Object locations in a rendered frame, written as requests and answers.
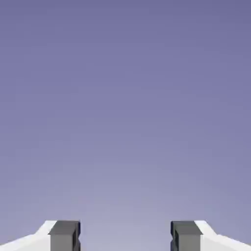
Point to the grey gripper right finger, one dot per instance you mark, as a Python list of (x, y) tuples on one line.
[(188, 237)]

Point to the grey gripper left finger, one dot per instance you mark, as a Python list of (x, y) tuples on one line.
[(60, 237)]

